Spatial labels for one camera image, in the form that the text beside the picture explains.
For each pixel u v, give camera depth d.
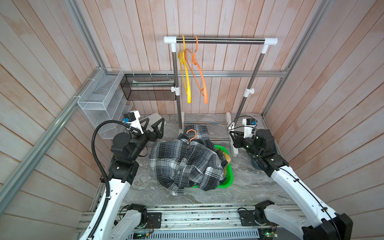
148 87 1.05
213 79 1.02
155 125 0.56
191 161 0.74
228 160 0.82
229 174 0.80
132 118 0.54
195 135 0.82
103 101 0.69
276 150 0.92
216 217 0.76
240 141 0.66
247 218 0.73
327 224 0.38
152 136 0.57
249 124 0.63
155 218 0.73
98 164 0.49
